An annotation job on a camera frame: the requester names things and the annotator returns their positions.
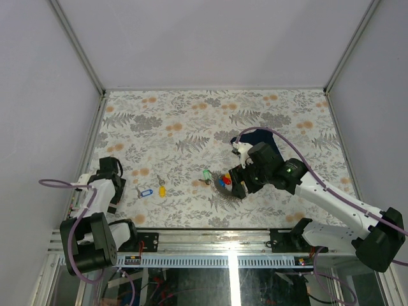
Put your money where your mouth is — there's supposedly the metal keyring with yellow handle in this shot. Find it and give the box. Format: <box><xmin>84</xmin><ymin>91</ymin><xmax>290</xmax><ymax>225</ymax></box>
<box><xmin>212</xmin><ymin>173</ymin><xmax>247</xmax><ymax>200</ymax></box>

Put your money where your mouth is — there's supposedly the green key tag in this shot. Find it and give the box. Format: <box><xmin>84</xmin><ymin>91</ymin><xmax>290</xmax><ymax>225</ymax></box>
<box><xmin>200</xmin><ymin>170</ymin><xmax>212</xmax><ymax>186</ymax></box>

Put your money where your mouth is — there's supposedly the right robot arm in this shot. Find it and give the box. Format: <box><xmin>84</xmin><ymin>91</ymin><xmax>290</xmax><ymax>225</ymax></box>
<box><xmin>94</xmin><ymin>138</ymin><xmax>405</xmax><ymax>272</ymax></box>

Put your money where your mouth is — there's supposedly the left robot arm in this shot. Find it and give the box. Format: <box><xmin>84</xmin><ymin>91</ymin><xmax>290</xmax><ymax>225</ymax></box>
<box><xmin>60</xmin><ymin>157</ymin><xmax>159</xmax><ymax>284</ymax></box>

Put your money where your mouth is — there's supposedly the dark blue folded cloth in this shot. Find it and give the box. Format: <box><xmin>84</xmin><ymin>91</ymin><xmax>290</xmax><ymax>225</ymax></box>
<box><xmin>240</xmin><ymin>129</ymin><xmax>283</xmax><ymax>159</ymax></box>

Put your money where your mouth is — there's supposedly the blue key tag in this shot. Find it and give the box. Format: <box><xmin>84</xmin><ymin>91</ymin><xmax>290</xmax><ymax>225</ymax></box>
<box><xmin>136</xmin><ymin>187</ymin><xmax>153</xmax><ymax>198</ymax></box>

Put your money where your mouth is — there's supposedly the yellow key tag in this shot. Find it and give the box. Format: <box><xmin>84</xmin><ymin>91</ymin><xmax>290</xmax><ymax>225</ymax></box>
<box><xmin>159</xmin><ymin>186</ymin><xmax>166</xmax><ymax>198</ymax></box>

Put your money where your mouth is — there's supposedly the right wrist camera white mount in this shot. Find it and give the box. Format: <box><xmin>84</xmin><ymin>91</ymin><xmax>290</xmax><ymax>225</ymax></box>
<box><xmin>232</xmin><ymin>142</ymin><xmax>253</xmax><ymax>169</ymax></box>

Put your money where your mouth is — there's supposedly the slotted grey cable duct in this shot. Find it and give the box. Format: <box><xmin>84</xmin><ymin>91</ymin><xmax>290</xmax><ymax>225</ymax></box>
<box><xmin>117</xmin><ymin>254</ymin><xmax>296</xmax><ymax>268</ymax></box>

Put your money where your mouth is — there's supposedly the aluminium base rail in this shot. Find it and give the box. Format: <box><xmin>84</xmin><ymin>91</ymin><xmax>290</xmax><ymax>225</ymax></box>
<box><xmin>47</xmin><ymin>228</ymin><xmax>323</xmax><ymax>254</ymax></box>

